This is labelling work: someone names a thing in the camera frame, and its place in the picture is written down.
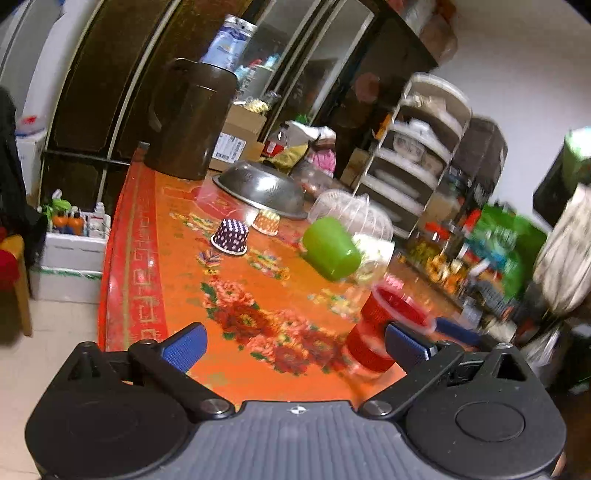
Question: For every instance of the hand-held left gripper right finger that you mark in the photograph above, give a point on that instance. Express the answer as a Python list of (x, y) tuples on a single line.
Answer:
[(407, 347)]

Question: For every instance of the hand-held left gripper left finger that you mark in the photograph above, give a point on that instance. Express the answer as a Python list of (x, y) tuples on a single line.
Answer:
[(184, 347)]

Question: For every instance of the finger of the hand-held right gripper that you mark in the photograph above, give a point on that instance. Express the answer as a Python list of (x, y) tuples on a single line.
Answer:
[(458, 330)]

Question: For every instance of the red plastic cup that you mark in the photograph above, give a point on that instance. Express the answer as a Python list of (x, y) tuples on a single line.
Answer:
[(381, 318)]

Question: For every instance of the green plastic cup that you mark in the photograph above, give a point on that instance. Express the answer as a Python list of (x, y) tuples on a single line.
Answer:
[(330, 248)]

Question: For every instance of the purple polka dot cup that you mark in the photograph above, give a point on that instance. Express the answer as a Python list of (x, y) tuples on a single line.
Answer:
[(230, 236)]

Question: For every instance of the orange patterned cup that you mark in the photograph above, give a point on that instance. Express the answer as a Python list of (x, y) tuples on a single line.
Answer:
[(267, 222)]

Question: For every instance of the green printed bag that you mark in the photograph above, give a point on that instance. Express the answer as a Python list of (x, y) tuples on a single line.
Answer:
[(505, 244)]

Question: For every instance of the white patterned sack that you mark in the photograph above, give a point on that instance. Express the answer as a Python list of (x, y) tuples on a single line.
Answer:
[(565, 249)]

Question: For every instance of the white foam box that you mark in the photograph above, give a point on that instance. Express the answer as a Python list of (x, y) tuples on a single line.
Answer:
[(69, 265)]

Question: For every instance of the clear plastic mesh cover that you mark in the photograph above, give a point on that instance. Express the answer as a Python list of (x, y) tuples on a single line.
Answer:
[(355, 214)]

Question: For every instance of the metal bowl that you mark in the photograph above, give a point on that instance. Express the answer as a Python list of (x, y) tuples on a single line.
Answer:
[(261, 188)]

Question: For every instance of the black appliance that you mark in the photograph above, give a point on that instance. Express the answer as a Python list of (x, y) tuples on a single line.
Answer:
[(480, 150)]

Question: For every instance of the yellow wooden chair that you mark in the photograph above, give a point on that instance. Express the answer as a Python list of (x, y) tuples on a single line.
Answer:
[(16, 277)]

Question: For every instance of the white tiered dish rack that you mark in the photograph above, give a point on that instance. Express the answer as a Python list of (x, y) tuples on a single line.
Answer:
[(418, 152)]

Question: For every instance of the pink cloth item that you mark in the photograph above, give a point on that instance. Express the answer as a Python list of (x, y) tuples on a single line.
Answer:
[(323, 160)]

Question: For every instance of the cardboard box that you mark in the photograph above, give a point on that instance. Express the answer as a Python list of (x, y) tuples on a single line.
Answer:
[(240, 134)]

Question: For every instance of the dark brown jug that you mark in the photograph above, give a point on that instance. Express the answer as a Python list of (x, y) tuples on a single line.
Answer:
[(187, 120)]

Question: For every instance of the black cloth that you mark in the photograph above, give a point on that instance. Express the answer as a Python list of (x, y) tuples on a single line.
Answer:
[(11, 166)]

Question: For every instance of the dark wooden cabinet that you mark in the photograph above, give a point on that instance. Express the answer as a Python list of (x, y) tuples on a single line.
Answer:
[(106, 83)]

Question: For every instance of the blue and white bag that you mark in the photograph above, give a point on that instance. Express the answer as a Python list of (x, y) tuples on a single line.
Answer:
[(226, 44)]

